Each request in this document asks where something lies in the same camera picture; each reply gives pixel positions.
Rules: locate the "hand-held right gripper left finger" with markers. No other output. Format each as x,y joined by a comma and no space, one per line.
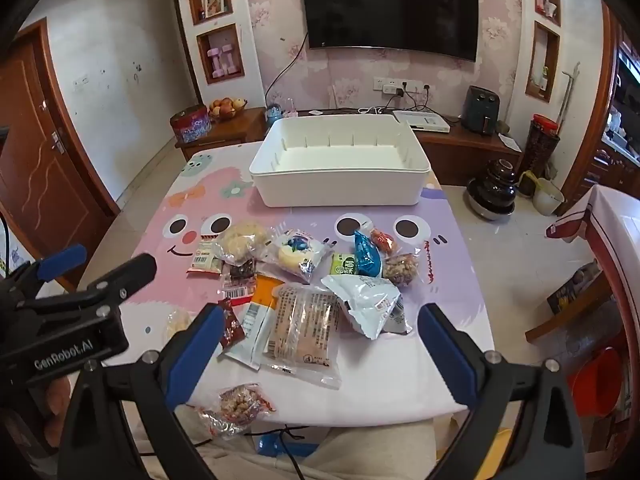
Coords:
192,360

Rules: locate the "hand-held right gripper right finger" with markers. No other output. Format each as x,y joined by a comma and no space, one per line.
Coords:
447,355

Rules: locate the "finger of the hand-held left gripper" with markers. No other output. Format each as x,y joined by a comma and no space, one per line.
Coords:
60,261
125,280

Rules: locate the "clear rice crisp packet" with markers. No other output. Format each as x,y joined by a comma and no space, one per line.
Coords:
242,241
177,324

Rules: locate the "dark red snack packet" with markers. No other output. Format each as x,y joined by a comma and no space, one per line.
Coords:
231,325

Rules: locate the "red edged nut packet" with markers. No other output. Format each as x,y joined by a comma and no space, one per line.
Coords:
235,402

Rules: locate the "red barcode snack packet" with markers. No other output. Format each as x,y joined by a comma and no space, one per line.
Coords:
237,292

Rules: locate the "white red label snack packet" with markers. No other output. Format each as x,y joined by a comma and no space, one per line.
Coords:
204,259

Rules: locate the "orange white snack packet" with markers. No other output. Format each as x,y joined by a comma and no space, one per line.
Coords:
260,305

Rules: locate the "clear mixed nut packet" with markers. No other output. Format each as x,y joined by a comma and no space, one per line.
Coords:
401,269

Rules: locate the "dark date snack packet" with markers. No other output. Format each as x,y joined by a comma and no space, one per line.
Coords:
241,270

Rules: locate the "clear printed cake packet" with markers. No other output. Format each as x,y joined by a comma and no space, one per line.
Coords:
305,332

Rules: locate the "blue snack packet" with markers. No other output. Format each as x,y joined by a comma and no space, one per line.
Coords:
367,255

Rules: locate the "small red orange packet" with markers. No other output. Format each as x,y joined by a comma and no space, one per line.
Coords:
385,241

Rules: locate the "green snack packet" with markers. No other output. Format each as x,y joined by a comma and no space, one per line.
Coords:
344,265

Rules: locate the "blueberry cake clear packet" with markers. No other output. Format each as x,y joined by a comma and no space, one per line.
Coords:
295,255

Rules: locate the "white plastic storage box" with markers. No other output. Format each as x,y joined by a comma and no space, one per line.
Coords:
340,160

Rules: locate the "person's left hand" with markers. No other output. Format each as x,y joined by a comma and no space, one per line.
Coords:
57,395

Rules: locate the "cartoon printed tablecloth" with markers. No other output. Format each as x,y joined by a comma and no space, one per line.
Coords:
150,240

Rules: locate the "brown wooden door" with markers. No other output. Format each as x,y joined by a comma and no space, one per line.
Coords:
35,175

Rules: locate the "blue plastic object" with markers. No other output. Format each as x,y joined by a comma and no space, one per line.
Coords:
272,446

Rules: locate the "person's beige trousers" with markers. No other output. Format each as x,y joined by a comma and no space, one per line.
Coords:
360,450

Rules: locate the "colourful printed carton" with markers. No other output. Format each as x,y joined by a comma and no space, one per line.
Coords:
570,292

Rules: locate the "red plastic basin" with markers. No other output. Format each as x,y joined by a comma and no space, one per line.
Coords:
597,380

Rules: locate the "red round tin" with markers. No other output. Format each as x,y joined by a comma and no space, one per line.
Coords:
190,125

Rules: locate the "brown ceramic stacked pot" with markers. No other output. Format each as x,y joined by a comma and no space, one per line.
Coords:
492,185

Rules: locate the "white plastic jug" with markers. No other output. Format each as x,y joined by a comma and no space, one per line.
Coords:
547,199

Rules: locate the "fruit bowl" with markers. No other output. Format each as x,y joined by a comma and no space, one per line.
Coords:
227,108

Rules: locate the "red white table cover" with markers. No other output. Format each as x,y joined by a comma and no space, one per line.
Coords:
610,230

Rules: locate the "white paper sheet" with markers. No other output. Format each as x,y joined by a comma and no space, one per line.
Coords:
507,141

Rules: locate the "dark basket with red lid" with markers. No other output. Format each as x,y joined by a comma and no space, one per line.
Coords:
540,152

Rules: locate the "blue snow globe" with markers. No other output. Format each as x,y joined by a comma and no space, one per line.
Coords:
274,111

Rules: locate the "white set-top box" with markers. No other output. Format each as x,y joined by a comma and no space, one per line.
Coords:
422,121

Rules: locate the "pink dumbbell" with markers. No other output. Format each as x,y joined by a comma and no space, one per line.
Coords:
216,62
229,57

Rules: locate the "pink glass ornament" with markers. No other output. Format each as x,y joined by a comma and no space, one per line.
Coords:
291,109

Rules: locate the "dark air fryer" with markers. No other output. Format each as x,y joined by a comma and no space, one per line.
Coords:
480,110

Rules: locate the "dark wooden display cabinet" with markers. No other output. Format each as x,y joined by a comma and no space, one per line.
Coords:
615,125

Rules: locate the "white mop pole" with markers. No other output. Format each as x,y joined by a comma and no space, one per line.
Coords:
567,95

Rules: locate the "framed picture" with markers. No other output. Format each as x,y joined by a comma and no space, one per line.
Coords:
212,0

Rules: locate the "white wall switch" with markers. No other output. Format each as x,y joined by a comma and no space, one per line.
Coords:
80,81

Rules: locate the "white wall socket panel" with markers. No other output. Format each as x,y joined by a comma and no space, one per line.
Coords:
400,84

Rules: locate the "black wall television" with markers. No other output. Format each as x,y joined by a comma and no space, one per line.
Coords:
390,5

